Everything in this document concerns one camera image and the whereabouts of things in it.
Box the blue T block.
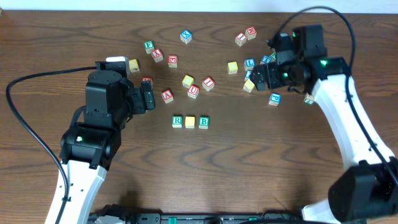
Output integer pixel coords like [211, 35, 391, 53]
[260, 55, 272, 64]

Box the red E block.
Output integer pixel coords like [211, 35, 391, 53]
[168, 55, 178, 68]

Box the red u block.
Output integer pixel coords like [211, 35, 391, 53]
[142, 77, 153, 85]
[187, 85, 200, 99]

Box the blue 2 block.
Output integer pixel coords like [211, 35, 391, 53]
[244, 70, 252, 82]

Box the yellow block below 2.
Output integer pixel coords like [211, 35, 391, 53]
[243, 79, 255, 93]

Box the green B block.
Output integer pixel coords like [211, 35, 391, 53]
[198, 116, 210, 129]

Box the yellow O block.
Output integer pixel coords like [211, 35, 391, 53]
[228, 62, 239, 75]
[185, 116, 195, 129]

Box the green Z block right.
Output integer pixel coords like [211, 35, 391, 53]
[303, 93, 315, 105]

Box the red A block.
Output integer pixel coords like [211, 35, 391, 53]
[161, 89, 174, 103]

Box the yellow C block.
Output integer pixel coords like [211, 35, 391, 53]
[182, 75, 194, 88]

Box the green z block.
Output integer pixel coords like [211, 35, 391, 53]
[271, 52, 277, 60]
[303, 93, 315, 105]

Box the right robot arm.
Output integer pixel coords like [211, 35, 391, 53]
[251, 25, 397, 223]

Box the red I block top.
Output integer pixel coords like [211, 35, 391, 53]
[235, 32, 248, 47]

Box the blue L block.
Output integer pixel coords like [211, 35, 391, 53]
[244, 58, 256, 71]

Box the red i block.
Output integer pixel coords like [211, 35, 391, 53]
[202, 77, 215, 91]
[235, 32, 248, 47]

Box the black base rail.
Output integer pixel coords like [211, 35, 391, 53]
[87, 212, 301, 224]

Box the blue X block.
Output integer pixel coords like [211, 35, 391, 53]
[180, 30, 192, 44]

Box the green R block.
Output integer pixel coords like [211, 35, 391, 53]
[172, 116, 183, 128]

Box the yellow block left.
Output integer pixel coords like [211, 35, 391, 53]
[129, 59, 140, 73]

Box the blue P block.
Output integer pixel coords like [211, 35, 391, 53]
[269, 93, 281, 106]

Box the green F block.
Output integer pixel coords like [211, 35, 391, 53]
[144, 40, 155, 54]

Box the red U block left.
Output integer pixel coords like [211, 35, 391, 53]
[142, 77, 153, 85]

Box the red N block top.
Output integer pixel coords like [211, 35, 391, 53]
[245, 26, 257, 40]

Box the red I block centre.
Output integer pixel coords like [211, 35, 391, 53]
[202, 77, 215, 91]

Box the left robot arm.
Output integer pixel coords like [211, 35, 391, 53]
[46, 70, 155, 223]

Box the red X block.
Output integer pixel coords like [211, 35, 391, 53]
[150, 49, 164, 63]

